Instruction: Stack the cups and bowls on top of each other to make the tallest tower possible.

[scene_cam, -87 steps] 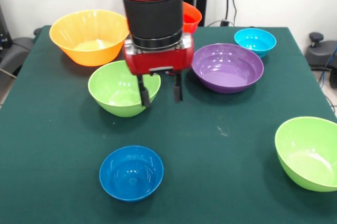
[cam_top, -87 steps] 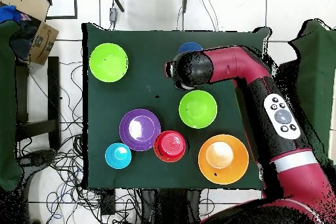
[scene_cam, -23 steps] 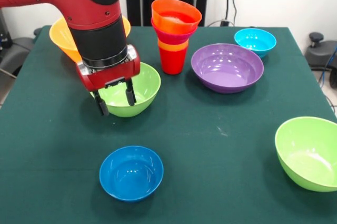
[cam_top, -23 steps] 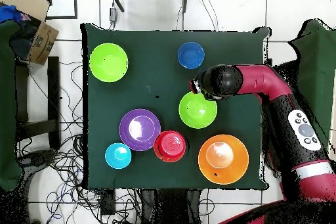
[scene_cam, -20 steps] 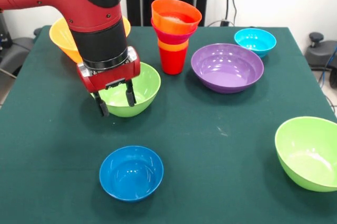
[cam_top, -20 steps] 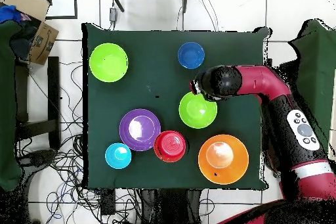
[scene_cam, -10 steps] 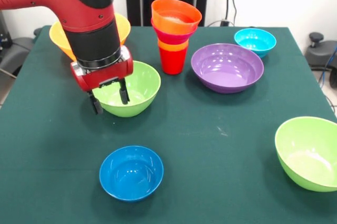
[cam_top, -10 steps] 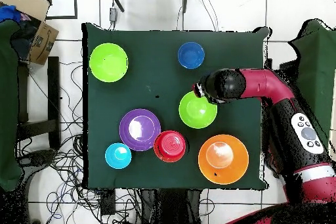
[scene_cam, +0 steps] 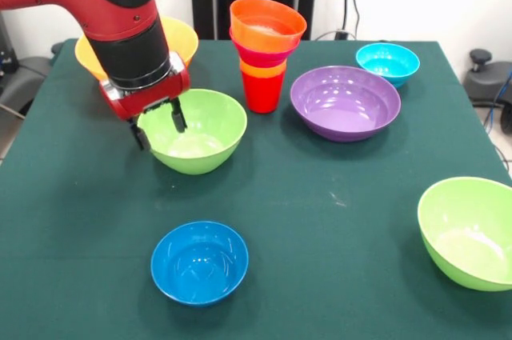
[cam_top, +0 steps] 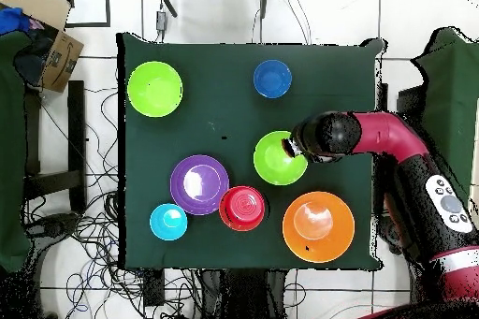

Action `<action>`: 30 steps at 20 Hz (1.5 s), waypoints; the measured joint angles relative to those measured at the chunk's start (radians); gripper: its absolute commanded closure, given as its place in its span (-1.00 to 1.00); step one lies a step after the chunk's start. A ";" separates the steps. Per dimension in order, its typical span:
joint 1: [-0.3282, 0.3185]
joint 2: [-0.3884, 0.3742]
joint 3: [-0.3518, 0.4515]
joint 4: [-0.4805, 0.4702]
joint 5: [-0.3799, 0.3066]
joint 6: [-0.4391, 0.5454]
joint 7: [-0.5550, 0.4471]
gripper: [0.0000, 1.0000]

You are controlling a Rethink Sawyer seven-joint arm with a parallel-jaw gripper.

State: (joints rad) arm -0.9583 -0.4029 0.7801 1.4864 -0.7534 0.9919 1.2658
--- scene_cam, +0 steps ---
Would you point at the red-orange plastic bowl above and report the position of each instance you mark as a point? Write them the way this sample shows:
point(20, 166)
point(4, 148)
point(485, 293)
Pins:
point(260, 36)

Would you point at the black pedestal foot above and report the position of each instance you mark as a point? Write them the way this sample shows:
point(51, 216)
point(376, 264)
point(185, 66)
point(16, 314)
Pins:
point(486, 80)
point(24, 76)

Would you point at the large orange plastic bowl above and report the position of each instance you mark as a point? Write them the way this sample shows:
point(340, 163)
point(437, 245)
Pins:
point(184, 40)

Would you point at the pink plastic bowl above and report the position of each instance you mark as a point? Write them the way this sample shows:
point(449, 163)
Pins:
point(260, 58)

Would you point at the cyan plastic bowl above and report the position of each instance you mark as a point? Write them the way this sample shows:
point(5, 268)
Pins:
point(388, 62)

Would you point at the green plastic bowl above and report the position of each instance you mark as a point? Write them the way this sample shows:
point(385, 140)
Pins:
point(468, 236)
point(212, 136)

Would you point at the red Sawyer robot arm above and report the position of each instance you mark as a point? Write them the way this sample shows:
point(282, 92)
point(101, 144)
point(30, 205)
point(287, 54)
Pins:
point(100, 4)

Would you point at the purple plastic bowl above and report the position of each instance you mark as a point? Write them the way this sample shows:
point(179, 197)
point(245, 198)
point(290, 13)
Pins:
point(345, 108)

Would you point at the dark green tablecloth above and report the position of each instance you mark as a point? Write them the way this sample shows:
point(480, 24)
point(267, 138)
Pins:
point(340, 296)

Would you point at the blue plastic bowl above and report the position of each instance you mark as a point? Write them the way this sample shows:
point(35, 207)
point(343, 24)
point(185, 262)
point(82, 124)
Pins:
point(199, 264)

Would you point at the orange plastic cup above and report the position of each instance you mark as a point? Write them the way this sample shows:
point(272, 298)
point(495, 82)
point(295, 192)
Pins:
point(262, 70)

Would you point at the red plastic cup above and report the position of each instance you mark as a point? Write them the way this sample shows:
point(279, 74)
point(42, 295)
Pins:
point(264, 92)

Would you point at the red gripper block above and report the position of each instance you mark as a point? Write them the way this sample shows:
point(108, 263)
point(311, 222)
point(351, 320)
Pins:
point(152, 96)

